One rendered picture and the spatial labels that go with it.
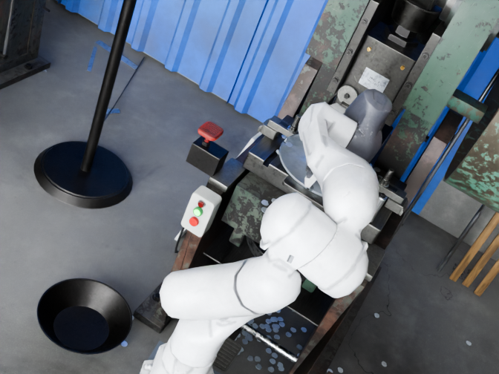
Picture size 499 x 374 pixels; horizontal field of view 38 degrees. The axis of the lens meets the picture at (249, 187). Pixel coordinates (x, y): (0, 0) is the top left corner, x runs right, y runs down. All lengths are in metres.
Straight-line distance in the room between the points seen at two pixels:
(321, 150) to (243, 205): 0.71
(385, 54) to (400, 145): 0.45
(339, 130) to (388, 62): 0.41
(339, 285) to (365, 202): 0.15
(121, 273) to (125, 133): 0.83
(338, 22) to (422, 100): 0.29
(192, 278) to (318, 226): 0.34
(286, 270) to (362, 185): 0.21
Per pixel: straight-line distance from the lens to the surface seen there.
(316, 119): 1.57
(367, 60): 1.97
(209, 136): 2.04
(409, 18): 1.94
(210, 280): 1.46
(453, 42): 1.86
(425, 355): 2.93
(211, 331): 1.62
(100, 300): 2.49
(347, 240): 1.31
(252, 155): 2.14
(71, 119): 3.24
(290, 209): 1.26
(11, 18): 3.21
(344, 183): 1.33
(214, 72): 3.60
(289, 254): 1.29
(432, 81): 1.90
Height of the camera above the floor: 1.90
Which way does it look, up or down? 36 degrees down
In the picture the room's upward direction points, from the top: 24 degrees clockwise
